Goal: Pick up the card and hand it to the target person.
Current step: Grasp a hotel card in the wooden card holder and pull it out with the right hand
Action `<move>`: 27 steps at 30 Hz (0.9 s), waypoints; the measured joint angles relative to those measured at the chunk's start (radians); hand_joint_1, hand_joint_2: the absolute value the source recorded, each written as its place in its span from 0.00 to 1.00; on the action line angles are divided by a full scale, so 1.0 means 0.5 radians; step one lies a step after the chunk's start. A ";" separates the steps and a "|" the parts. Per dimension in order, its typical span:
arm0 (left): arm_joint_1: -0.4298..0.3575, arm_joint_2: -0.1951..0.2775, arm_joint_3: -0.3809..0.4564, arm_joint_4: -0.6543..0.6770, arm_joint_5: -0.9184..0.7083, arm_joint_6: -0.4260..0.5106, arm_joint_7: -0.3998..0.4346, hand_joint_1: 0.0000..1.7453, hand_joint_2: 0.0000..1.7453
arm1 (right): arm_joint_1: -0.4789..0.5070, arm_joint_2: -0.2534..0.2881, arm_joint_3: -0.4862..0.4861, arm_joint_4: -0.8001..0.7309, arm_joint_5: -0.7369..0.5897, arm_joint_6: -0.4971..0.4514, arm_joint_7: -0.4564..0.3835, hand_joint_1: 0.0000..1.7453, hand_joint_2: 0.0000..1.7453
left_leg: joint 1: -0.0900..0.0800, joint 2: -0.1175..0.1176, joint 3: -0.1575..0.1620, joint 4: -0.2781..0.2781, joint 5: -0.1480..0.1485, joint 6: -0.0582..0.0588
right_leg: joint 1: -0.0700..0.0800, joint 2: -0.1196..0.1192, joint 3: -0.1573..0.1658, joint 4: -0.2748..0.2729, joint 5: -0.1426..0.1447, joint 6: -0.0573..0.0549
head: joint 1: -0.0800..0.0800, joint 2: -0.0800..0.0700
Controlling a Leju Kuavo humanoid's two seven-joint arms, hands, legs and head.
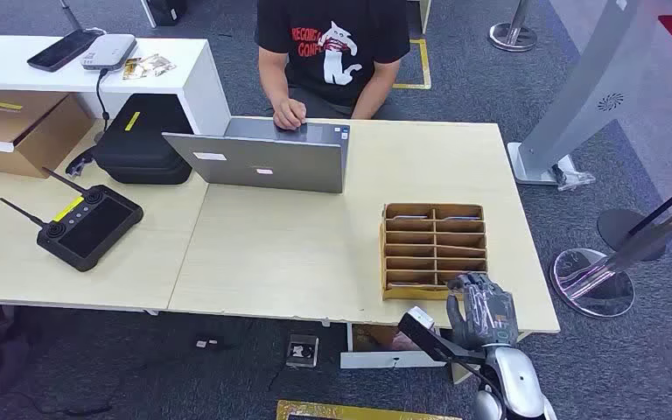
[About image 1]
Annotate black smartphone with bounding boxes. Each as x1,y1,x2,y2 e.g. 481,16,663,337
26,28,103,74

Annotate person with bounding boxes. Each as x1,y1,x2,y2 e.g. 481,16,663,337
253,0,412,131

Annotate black remote controller with antennas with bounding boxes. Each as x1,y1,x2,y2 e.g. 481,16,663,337
0,166,145,274

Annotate yellow floor tape square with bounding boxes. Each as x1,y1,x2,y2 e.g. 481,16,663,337
392,38,433,91

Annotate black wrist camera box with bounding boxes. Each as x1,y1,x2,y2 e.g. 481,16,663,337
397,306,488,368

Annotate white shelf unit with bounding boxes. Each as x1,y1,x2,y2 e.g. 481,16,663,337
0,33,232,138

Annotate brown cardboard box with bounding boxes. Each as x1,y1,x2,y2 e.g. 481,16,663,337
0,88,95,179

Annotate chrome stanchion with pole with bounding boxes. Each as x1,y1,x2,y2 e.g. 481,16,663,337
487,0,539,53
549,188,672,319

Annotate white grey power device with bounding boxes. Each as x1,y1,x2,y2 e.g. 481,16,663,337
80,32,138,73

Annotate wooden card holder box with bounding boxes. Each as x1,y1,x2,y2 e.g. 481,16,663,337
378,202,490,302

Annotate black stanchion with pole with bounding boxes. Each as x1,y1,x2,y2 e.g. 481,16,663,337
596,167,672,263

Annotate yellow floor tape strip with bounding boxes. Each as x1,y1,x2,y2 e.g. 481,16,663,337
276,399,465,420

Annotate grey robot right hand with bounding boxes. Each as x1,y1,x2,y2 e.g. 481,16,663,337
445,272,521,351

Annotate black power cable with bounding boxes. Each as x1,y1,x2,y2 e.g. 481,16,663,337
94,67,112,144

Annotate person's right hand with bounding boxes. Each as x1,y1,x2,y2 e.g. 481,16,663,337
272,97,308,131

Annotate silver gate pillar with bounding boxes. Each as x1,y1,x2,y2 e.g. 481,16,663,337
506,0,660,187

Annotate shiny snack packet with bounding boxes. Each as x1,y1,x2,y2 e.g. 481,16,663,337
122,52,177,81

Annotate small floor socket box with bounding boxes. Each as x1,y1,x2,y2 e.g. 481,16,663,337
284,333,320,370

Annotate black hard carry case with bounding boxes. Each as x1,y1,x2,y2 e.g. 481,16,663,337
91,93,194,186

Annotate clear plastic bag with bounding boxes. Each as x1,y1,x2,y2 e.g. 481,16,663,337
551,164,598,193

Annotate black plug adapter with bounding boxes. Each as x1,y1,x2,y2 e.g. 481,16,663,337
64,147,97,179

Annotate silver laptop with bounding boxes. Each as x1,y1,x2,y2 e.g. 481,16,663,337
162,116,352,195

